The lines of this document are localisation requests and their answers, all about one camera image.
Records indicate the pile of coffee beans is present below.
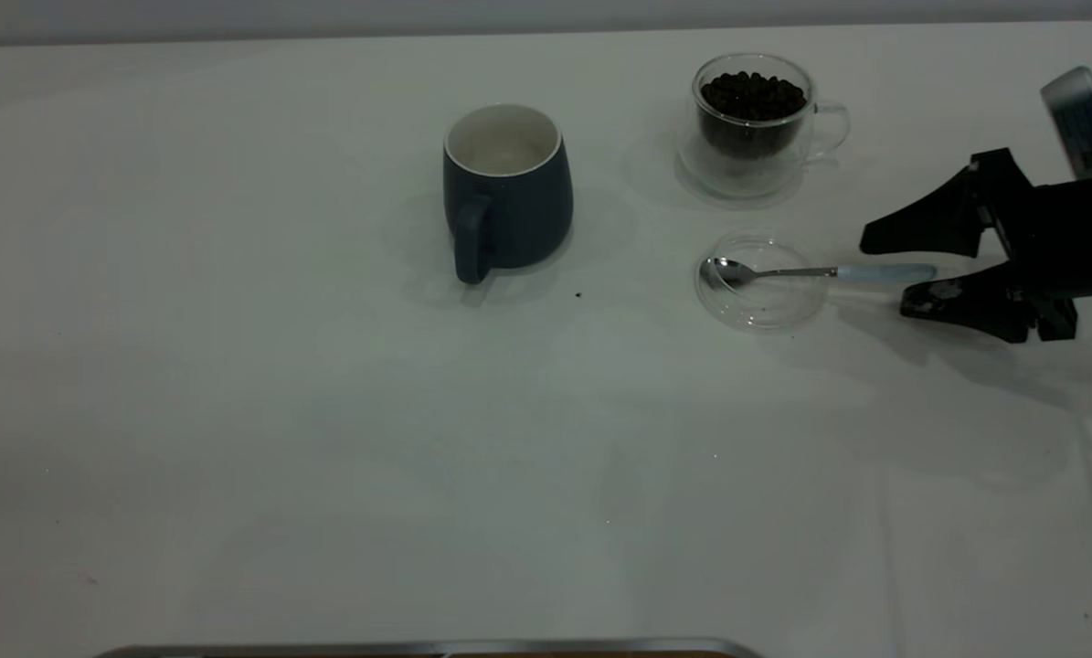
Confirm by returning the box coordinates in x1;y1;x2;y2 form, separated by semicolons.
699;71;808;161

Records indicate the clear glass saucer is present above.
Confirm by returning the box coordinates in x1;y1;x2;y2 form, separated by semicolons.
694;234;830;334

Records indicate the metal spoon light blue handle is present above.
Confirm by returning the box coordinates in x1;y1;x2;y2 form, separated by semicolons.
701;257;938;291

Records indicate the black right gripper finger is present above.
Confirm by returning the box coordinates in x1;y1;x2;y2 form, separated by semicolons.
900;260;1081;344
861;149;1035;259

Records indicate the clear glass cup with handle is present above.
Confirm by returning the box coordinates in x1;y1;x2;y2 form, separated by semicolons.
678;52;851;199

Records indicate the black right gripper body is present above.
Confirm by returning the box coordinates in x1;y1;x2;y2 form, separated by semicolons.
1002;178;1092;298

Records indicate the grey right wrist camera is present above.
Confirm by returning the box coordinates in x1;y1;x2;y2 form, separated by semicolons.
1041;66;1092;181

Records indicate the dark grey ceramic mug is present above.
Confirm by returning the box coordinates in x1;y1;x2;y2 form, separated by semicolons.
442;103;575;286

